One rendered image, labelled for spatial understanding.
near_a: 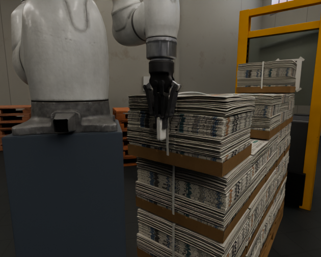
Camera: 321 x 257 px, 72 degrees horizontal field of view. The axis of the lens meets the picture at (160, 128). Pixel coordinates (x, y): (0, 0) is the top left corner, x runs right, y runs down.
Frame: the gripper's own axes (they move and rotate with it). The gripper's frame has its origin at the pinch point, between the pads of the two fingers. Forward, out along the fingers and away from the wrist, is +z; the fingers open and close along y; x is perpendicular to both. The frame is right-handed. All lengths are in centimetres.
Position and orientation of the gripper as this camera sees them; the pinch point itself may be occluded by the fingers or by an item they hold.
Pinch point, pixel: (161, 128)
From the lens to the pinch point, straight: 68.3
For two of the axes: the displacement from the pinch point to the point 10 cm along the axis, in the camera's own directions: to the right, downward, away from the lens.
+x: -6.0, 1.3, -7.9
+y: -8.0, -1.0, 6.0
